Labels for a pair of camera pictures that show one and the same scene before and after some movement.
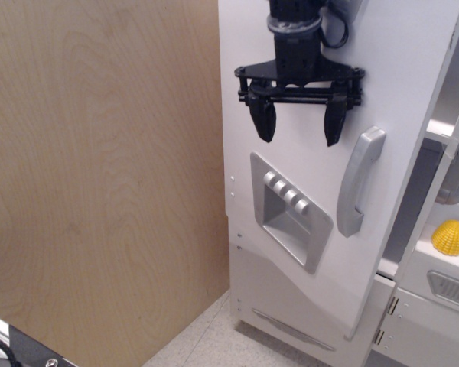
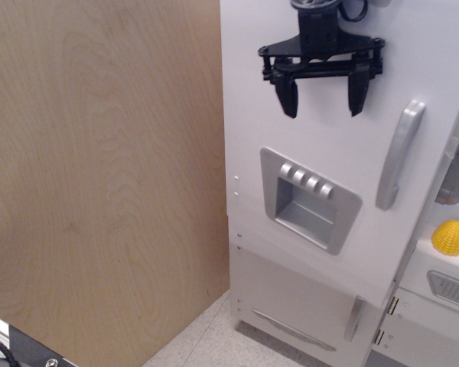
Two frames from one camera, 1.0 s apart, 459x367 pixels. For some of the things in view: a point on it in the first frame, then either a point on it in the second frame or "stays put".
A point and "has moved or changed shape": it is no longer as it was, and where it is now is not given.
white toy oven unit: [433, 322] stays put
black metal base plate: [30, 352] stays put
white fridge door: [326, 215] has moved or changed shape
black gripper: [300, 73] -> [321, 49]
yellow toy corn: [448, 238] stays put
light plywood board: [105, 231] stays put
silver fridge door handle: [369, 144] -> [408, 127]
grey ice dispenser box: [286, 215] -> [311, 206]
